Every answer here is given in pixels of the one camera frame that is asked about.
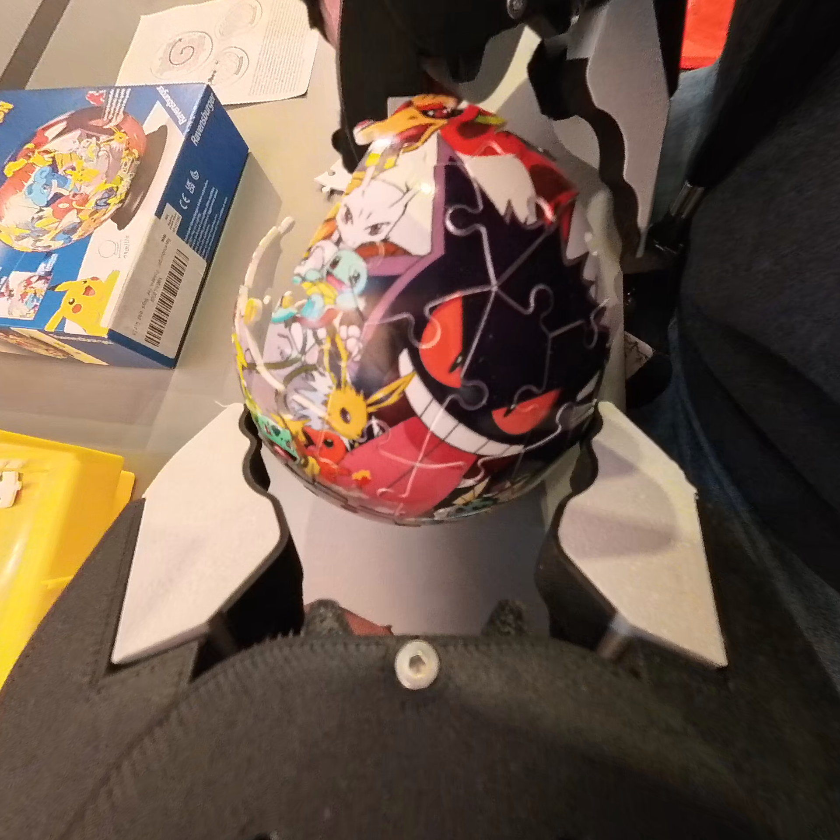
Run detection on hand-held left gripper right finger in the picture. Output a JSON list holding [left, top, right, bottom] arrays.
[[533, 400, 729, 668]]

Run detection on blue white puzzle box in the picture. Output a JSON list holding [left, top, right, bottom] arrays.
[[0, 82, 252, 370]]

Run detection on colourful puzzle ball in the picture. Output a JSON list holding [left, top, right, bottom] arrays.
[[233, 95, 622, 527]]

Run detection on white instruction leaflet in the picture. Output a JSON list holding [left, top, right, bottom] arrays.
[[115, 0, 321, 107]]

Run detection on person's blue jeans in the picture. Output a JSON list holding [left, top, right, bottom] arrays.
[[640, 66, 840, 631]]

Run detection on red box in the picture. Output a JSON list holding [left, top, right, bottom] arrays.
[[679, 0, 737, 71]]

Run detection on white red keychain charm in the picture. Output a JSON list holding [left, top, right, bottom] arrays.
[[622, 331, 658, 379]]

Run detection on yellow plastic tray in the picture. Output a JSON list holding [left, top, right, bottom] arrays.
[[0, 430, 137, 685]]

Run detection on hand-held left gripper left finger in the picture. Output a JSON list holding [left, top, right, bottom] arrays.
[[110, 402, 305, 665]]

